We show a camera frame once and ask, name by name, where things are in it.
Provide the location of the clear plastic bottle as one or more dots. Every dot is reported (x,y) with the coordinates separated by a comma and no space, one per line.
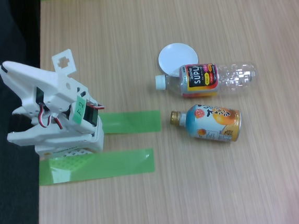
(204,79)

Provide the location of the orange juice bottle can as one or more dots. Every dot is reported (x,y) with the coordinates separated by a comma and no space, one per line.
(213,123)

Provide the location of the white round plate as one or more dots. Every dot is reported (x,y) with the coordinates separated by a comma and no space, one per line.
(176,56)

